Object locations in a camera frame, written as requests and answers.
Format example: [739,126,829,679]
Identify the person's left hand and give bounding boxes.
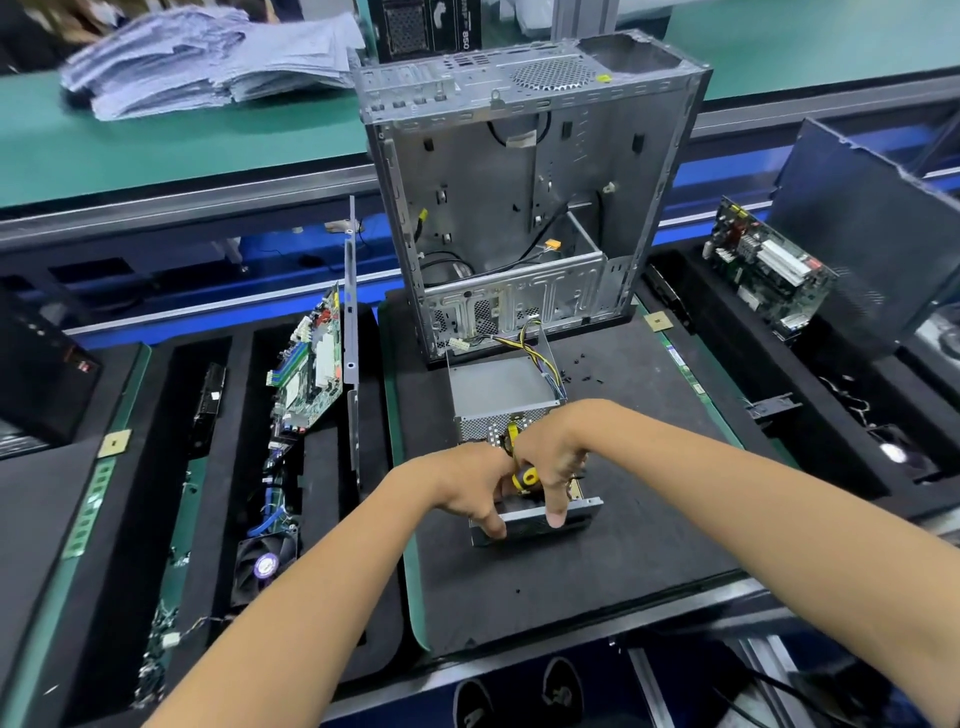
[390,439,516,543]

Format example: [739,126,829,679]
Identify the person's right hand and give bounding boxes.
[502,397,627,531]

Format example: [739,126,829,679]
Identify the yellow black handled screwdriver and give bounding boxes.
[501,420,546,498]

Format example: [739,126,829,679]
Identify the silver power supply unit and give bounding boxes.
[445,355,606,551]

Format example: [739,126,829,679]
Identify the person's right forearm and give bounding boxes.
[597,399,960,710]

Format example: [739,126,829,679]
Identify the person's left forearm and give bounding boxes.
[139,450,419,728]

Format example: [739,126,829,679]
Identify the person's left black shoe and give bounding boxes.
[453,678,498,728]

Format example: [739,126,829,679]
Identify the person's black shoe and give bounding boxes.
[538,655,587,722]
[453,678,498,728]

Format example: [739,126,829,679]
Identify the person's right black shoe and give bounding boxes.
[538,655,587,722]

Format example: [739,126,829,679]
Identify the silver metal computer case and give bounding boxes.
[351,30,716,366]

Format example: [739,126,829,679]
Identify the black foam work mat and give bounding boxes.
[0,342,134,707]
[376,289,800,659]

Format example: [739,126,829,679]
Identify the dark grey case side panel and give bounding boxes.
[340,195,366,500]

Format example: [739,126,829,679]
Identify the green motherboard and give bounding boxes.
[265,283,348,438]

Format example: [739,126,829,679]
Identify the black cooler fan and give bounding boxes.
[231,531,303,612]

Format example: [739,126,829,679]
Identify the black foam tray with slots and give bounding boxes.
[30,319,410,728]

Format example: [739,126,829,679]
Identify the small black rectangular component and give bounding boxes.
[190,358,231,461]

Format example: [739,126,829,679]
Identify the green board with white parts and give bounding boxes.
[700,193,840,342]

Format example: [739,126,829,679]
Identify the black foam tray with recess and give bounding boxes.
[634,244,960,522]

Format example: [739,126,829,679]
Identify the long green memory strip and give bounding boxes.
[0,345,156,728]
[132,454,213,710]

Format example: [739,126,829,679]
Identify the small black lit fan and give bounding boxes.
[870,427,935,474]

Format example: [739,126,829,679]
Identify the large black metal panel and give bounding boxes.
[766,117,960,365]

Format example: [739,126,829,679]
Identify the grey round metal part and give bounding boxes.
[918,304,960,365]

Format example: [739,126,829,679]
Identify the black rectangular device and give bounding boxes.
[0,285,105,450]

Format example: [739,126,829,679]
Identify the black cardboard box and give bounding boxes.
[366,0,486,66]

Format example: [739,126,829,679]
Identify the green conveyor belt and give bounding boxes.
[0,0,960,212]

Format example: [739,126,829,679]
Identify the stack of grey paper sheets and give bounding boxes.
[58,4,368,123]

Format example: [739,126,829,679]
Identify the blue data cables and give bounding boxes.
[252,499,297,542]

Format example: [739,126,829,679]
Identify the small black metal bracket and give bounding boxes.
[744,391,806,426]

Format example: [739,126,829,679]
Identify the grey metal conveyor rail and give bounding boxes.
[0,72,960,254]

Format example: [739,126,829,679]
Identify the grey metal post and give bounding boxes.
[549,0,621,44]

